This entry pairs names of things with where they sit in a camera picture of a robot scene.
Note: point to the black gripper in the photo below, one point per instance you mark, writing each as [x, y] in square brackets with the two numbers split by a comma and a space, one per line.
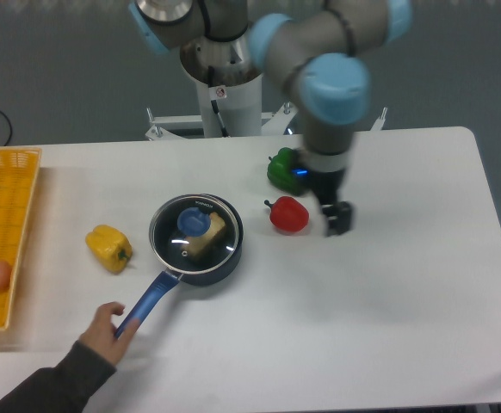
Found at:
[323, 175]

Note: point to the glass pot lid blue knob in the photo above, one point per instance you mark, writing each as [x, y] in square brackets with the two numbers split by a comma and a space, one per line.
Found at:
[188, 216]

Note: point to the dark pot blue handle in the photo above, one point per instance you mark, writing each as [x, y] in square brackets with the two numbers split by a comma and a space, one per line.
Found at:
[163, 283]

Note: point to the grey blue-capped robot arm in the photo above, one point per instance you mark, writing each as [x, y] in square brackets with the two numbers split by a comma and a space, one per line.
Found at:
[168, 11]

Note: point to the grey sleeved forearm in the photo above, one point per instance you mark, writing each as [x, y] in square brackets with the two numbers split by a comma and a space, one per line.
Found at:
[67, 387]

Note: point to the person's hand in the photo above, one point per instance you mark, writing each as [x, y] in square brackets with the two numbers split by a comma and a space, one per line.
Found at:
[99, 336]

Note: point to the red bell pepper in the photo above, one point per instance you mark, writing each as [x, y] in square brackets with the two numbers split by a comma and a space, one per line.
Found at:
[287, 214]

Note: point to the green bell pepper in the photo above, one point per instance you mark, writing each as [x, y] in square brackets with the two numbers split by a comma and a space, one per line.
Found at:
[286, 172]

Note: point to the toasted bread slice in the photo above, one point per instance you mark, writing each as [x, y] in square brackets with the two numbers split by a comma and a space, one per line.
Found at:
[198, 247]

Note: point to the yellow bell pepper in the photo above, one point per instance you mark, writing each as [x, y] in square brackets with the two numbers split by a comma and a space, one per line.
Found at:
[110, 247]

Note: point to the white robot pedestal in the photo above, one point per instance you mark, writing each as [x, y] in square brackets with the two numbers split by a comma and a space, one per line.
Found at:
[313, 62]

